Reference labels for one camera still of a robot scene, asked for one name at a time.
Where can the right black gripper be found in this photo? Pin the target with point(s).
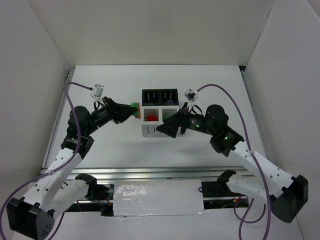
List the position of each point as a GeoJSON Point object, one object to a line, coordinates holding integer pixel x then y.
{"type": "Point", "coordinates": [183, 122]}

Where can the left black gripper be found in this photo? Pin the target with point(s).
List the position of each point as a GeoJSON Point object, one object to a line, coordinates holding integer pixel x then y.
{"type": "Point", "coordinates": [112, 110]}

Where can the green lego brick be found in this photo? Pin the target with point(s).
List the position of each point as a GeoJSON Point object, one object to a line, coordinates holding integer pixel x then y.
{"type": "Point", "coordinates": [167, 117]}

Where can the green lego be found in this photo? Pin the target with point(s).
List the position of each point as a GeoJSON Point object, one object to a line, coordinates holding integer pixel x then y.
{"type": "Point", "coordinates": [134, 106]}

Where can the red ridged lego brick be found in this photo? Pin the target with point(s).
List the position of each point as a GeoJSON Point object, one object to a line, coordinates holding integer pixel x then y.
{"type": "Point", "coordinates": [151, 118]}

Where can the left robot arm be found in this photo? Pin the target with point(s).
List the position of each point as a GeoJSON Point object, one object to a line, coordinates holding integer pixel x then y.
{"type": "Point", "coordinates": [34, 214]}

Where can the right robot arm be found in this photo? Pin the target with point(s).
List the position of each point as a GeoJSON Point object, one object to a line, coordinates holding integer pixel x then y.
{"type": "Point", "coordinates": [284, 193]}

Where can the white container pair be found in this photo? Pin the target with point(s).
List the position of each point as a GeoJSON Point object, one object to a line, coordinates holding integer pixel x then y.
{"type": "Point", "coordinates": [149, 127]}

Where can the black container pair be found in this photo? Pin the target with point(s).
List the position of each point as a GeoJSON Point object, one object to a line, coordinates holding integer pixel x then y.
{"type": "Point", "coordinates": [159, 97]}

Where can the white foam cover panel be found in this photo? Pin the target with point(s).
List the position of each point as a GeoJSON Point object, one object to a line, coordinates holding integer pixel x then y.
{"type": "Point", "coordinates": [157, 198]}

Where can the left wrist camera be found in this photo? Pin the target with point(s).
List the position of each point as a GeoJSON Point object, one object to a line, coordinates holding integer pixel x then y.
{"type": "Point", "coordinates": [96, 92]}

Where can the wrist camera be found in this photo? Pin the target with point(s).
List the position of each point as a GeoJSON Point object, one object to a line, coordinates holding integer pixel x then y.
{"type": "Point", "coordinates": [96, 92]}
{"type": "Point", "coordinates": [192, 97]}

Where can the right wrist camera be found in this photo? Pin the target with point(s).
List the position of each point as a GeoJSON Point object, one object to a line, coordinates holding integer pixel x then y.
{"type": "Point", "coordinates": [192, 97]}

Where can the aluminium rail frame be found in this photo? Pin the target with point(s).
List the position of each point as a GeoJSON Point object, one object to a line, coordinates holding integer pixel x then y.
{"type": "Point", "coordinates": [122, 152]}

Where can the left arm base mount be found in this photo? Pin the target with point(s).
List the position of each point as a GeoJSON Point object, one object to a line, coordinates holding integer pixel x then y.
{"type": "Point", "coordinates": [101, 193]}

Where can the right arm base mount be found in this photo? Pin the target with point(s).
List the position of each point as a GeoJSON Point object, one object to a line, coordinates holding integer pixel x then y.
{"type": "Point", "coordinates": [214, 198]}

